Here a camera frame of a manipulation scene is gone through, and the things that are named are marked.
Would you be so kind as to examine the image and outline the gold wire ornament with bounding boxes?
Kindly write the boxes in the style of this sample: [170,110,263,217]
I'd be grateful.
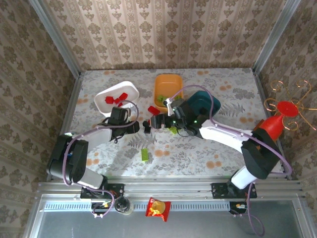
[264,79,317,132]

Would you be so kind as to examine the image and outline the aluminium frame side rail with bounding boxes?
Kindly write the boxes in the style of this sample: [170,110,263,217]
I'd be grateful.
[252,69,294,180]
[46,73,84,181]

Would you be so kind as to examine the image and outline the aluminium frame post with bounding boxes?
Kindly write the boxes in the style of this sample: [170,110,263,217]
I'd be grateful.
[27,0,82,78]
[252,0,302,75]

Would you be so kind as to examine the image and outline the aluminium frame cross rail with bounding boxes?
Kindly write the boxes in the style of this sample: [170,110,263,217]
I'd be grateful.
[37,179,307,199]

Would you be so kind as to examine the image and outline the floral tablecloth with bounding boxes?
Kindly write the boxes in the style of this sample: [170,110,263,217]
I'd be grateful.
[51,68,285,177]

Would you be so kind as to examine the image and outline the orange plastic container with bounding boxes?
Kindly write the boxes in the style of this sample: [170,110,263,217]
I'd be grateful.
[154,73,183,113]

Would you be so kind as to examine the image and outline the grey slotted cable duct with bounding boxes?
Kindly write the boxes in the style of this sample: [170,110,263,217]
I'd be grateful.
[42,200,250,212]

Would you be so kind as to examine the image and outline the white plastic container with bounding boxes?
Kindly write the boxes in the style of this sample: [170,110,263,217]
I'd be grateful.
[93,81,140,119]

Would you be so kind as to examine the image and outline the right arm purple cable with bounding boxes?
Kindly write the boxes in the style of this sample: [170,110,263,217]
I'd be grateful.
[169,84,293,236]

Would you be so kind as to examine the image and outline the dark glass jar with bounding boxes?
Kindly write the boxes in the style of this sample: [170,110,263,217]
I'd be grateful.
[114,197,134,216]

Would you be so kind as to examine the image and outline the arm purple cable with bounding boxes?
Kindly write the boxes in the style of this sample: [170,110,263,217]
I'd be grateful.
[61,100,140,219]
[169,84,293,236]

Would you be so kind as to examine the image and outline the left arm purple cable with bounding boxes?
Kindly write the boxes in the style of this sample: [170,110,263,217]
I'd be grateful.
[61,100,140,219]

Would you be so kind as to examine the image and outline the small black controller box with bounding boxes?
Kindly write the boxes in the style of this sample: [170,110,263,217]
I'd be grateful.
[91,201,112,219]
[229,201,248,216]

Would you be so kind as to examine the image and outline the red snack bag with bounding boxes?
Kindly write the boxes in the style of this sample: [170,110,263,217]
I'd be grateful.
[145,197,171,223]

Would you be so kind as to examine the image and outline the teal plastic container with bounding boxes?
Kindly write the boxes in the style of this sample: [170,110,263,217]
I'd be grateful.
[184,90,221,119]

